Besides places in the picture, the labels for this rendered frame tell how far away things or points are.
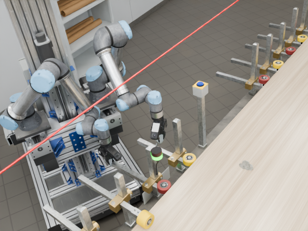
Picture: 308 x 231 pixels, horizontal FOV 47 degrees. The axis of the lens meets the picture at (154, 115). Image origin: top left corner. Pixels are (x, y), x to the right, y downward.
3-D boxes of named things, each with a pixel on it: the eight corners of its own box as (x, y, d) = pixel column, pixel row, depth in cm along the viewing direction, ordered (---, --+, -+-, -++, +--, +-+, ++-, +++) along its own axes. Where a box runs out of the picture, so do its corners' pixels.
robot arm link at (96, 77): (85, 85, 247) (81, 68, 238) (103, 79, 251) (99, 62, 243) (92, 93, 238) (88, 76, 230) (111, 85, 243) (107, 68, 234)
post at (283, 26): (275, 72, 324) (280, 22, 294) (276, 70, 326) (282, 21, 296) (278, 73, 322) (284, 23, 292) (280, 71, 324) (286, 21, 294)
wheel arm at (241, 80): (215, 76, 299) (215, 72, 296) (217, 74, 301) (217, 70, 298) (264, 91, 275) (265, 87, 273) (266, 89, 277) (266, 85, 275)
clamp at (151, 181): (142, 190, 209) (141, 184, 206) (156, 175, 217) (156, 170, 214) (150, 194, 206) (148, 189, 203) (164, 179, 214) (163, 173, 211)
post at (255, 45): (249, 96, 293) (252, 43, 263) (251, 94, 295) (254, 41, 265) (253, 97, 291) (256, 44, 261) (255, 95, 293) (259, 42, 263)
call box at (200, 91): (192, 96, 222) (192, 85, 217) (199, 90, 226) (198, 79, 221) (202, 99, 218) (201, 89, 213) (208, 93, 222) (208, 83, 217)
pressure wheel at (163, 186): (156, 198, 206) (153, 185, 199) (164, 189, 211) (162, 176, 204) (167, 205, 202) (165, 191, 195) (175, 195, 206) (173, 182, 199)
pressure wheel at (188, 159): (185, 176, 217) (184, 162, 210) (182, 167, 223) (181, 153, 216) (198, 173, 218) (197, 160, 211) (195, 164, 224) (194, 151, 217)
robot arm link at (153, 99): (155, 87, 202) (163, 94, 196) (157, 102, 209) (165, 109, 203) (143, 92, 199) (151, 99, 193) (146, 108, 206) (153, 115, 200)
